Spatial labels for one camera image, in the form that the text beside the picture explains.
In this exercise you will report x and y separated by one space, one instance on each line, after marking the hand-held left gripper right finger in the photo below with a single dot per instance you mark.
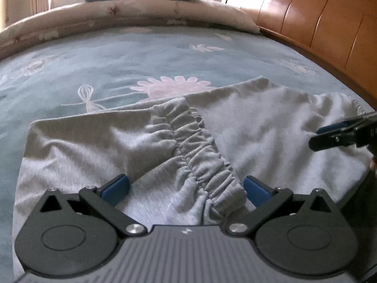
254 190

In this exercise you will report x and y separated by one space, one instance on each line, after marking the teal floral bed sheet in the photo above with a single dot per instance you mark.
88 64

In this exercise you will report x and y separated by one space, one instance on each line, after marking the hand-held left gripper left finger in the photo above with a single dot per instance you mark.
117 188

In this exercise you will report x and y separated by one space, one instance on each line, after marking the wooden bed headboard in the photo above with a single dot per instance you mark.
309 20

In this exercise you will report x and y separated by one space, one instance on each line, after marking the pink floral folded quilt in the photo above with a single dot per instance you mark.
117 14

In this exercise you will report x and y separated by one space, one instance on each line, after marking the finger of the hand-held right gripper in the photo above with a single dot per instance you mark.
332 128
330 141

